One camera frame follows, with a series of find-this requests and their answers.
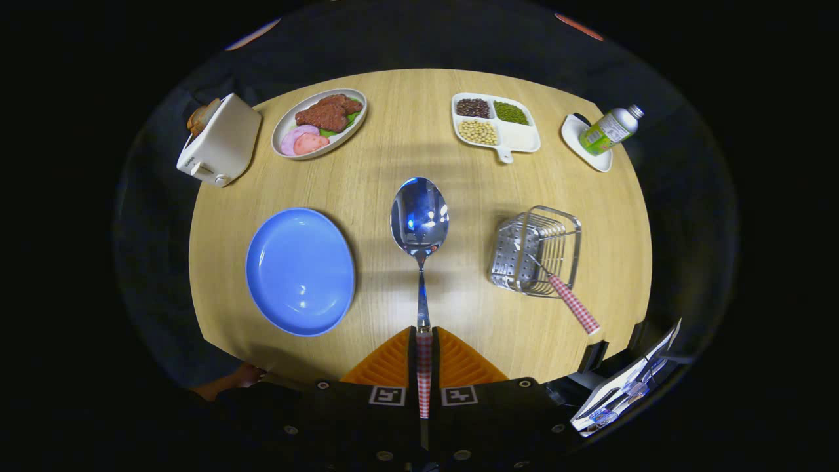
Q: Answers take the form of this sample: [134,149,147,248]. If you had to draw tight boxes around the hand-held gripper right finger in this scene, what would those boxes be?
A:
[429,326,584,469]

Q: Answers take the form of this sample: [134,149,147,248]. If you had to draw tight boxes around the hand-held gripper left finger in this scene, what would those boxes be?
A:
[259,326,421,469]

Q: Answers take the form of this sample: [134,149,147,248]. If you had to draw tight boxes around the fork with red checked handle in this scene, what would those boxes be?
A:
[528,252,601,336]

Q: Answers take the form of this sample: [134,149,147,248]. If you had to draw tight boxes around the spoon with red checked handle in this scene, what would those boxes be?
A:
[390,176,450,420]

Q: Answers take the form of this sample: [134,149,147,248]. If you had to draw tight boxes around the blue plate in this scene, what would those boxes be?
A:
[245,208,356,338]

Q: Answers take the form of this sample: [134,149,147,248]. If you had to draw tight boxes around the white divided tray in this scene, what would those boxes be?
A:
[451,92,542,165]

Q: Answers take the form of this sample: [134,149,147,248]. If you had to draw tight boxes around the white rice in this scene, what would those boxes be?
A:
[501,123,538,150]

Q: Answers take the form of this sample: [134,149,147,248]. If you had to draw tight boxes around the pink ham slices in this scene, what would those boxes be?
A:
[280,125,330,157]

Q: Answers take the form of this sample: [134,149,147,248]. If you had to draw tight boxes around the yellow soybeans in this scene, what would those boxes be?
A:
[458,120,499,146]

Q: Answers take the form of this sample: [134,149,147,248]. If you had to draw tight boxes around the small white plate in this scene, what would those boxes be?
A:
[561,113,614,173]

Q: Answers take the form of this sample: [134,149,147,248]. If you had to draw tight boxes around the white oval plate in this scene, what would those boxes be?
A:
[271,88,368,161]

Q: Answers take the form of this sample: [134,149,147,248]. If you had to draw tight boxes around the green lettuce leaf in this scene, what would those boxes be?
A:
[319,111,361,138]

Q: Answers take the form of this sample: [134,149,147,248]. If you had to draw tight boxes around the brown meat pieces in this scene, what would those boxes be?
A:
[294,94,364,133]

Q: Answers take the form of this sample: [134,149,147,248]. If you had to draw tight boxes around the green mung beans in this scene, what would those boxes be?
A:
[494,100,529,125]

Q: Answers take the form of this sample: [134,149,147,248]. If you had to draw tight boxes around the white toaster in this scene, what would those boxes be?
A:
[176,92,263,189]

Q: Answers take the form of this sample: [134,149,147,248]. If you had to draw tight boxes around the green label bottle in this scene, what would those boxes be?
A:
[578,104,645,157]

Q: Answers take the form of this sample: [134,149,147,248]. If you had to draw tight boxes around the toast slice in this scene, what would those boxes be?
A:
[186,98,222,137]

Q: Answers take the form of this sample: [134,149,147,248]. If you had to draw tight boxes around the metal wire cutlery basket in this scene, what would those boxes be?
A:
[489,205,583,300]

